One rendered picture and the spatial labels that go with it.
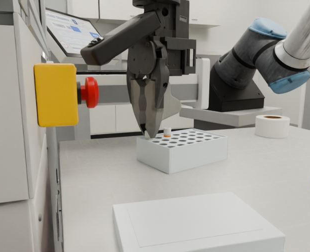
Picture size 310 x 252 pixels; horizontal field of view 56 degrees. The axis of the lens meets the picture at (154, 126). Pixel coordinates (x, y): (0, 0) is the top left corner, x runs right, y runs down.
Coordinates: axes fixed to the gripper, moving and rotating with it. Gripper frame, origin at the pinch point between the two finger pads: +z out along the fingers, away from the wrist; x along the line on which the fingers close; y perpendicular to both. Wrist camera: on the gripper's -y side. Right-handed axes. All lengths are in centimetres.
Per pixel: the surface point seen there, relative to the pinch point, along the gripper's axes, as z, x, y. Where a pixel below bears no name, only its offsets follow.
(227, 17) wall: -92, 295, 363
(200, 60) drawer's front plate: -11.1, 9.0, 20.7
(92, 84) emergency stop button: -7.5, -3.4, -10.1
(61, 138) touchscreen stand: 27, 115, 24
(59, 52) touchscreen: -16, 92, 18
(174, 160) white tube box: 3.3, -7.1, 0.0
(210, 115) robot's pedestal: 7, 34, 51
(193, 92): -4.4, 10.0, 19.6
